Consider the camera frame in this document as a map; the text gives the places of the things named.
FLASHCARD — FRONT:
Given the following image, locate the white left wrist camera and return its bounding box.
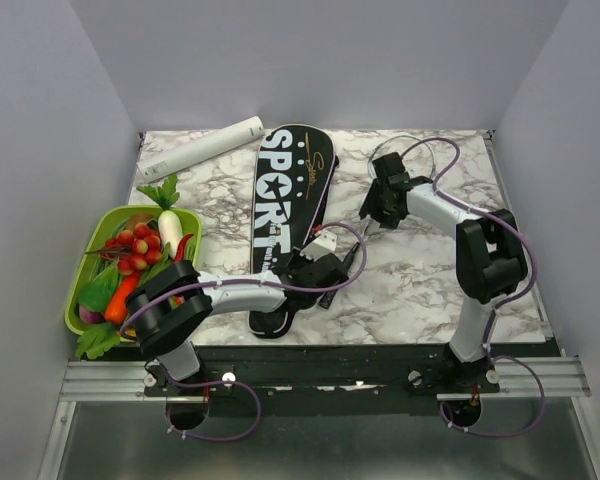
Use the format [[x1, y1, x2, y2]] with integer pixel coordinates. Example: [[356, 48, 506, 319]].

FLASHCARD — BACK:
[[300, 230, 337, 261]]

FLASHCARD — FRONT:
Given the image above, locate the black sport racket bag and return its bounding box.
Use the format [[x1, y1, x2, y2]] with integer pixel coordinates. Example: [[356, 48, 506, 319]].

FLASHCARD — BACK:
[[247, 123, 341, 340]]

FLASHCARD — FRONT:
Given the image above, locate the purple onion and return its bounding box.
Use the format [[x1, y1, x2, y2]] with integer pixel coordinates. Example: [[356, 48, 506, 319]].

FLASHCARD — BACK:
[[78, 305, 105, 325]]

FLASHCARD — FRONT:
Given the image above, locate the orange carrot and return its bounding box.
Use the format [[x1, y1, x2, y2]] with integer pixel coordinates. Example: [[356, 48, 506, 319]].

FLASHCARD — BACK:
[[104, 272, 141, 325]]

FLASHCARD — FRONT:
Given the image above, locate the white radish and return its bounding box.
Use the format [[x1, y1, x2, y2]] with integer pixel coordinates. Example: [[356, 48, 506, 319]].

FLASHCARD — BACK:
[[158, 210, 183, 259]]

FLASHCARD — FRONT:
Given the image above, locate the red cherry tomato bunch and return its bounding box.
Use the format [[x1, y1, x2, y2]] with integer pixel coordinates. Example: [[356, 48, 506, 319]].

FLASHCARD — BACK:
[[99, 221, 162, 277]]

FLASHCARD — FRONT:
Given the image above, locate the black-handled badminton racket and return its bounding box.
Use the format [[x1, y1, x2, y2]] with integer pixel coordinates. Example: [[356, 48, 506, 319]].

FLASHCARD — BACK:
[[318, 134, 437, 310]]

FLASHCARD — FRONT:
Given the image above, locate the aluminium frame rail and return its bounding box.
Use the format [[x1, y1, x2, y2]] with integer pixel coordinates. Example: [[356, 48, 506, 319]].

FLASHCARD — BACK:
[[60, 357, 591, 403]]

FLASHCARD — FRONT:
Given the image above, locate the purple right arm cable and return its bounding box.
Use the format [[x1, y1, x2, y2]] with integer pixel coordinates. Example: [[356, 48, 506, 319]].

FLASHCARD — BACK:
[[397, 137, 547, 437]]

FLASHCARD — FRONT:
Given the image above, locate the white shuttlecock tube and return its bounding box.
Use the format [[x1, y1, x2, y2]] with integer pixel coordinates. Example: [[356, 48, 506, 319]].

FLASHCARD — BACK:
[[138, 116, 265, 182]]

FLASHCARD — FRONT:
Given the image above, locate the red chili pepper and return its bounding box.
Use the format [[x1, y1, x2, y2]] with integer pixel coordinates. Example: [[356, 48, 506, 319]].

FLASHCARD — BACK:
[[173, 233, 195, 262]]

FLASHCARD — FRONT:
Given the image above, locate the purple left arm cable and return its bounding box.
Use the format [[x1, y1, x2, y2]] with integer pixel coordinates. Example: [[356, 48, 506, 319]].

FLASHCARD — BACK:
[[119, 221, 368, 443]]

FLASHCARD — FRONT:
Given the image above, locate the green vegetable tray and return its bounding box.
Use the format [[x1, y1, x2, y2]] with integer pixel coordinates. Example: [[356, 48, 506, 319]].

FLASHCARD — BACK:
[[64, 205, 202, 336]]

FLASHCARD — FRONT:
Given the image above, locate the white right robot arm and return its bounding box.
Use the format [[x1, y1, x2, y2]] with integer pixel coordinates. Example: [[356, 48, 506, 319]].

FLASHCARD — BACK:
[[359, 152, 528, 392]]

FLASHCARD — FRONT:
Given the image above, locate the green leafy vegetable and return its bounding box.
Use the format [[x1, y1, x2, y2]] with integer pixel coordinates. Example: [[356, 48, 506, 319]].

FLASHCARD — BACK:
[[78, 264, 120, 313]]

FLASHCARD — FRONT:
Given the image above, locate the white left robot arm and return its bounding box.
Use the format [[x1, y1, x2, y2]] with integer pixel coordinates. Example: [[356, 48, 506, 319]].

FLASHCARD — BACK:
[[121, 254, 348, 395]]

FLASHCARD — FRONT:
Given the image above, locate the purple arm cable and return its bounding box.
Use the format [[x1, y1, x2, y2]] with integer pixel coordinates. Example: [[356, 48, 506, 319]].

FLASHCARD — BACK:
[[119, 221, 368, 443], [397, 137, 547, 437]]

